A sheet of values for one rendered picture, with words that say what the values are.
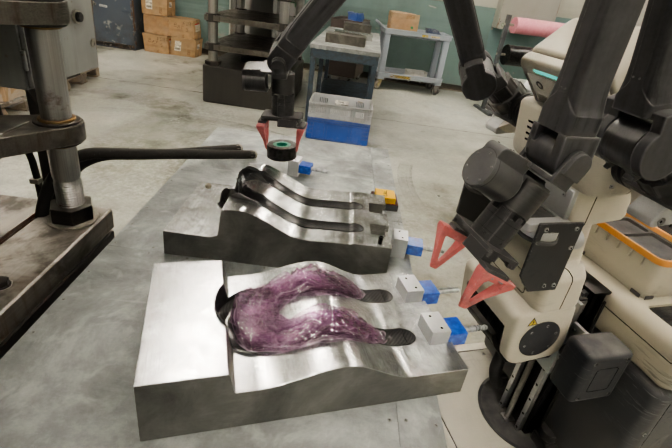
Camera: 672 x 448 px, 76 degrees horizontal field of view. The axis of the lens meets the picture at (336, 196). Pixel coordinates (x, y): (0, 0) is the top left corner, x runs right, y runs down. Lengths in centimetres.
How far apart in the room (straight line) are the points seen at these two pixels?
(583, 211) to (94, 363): 93
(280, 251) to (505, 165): 54
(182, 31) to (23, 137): 651
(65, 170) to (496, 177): 93
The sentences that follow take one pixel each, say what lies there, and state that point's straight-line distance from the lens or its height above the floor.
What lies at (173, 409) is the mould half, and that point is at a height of 86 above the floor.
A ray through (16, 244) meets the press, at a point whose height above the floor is 79.
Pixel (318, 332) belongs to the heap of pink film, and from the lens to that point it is 70.
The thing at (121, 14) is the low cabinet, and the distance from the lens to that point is 775.
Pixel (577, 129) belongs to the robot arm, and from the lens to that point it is 64.
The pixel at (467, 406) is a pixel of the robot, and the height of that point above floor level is 28.
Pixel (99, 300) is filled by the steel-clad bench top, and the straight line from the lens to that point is 95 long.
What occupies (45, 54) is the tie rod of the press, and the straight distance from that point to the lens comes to 109.
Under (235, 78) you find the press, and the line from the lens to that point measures 493.
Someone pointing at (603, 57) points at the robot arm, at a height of 135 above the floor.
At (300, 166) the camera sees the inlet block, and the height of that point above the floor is 84.
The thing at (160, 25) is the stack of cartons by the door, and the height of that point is 41.
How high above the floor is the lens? 139
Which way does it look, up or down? 26 degrees down
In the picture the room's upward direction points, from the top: 8 degrees clockwise
